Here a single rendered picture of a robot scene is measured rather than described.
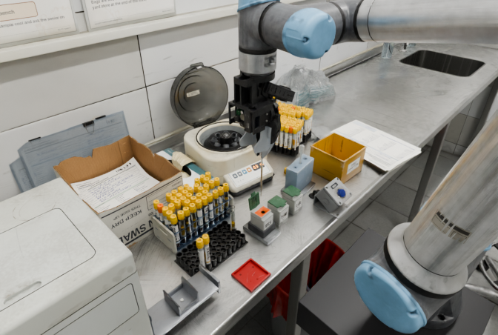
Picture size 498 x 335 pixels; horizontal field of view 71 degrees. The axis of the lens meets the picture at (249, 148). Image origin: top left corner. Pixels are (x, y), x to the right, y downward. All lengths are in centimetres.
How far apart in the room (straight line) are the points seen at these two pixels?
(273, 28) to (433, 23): 23
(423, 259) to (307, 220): 54
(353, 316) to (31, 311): 55
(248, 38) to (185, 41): 65
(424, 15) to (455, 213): 28
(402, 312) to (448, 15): 42
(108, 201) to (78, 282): 53
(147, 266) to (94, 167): 38
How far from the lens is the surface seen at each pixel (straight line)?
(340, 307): 79
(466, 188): 47
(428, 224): 52
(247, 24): 66
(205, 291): 83
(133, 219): 96
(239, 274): 90
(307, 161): 110
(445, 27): 58
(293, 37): 58
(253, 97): 70
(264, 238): 96
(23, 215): 71
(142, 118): 127
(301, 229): 101
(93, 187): 114
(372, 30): 64
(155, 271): 94
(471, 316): 89
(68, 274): 58
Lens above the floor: 159
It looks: 32 degrees down
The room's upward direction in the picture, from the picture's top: straight up
